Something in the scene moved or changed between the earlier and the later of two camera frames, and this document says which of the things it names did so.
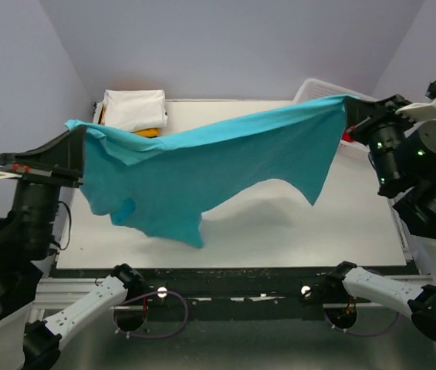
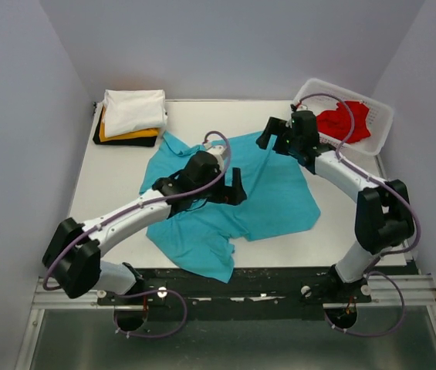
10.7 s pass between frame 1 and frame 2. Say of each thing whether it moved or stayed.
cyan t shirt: moved
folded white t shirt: stayed
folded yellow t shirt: stayed
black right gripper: moved
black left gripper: moved
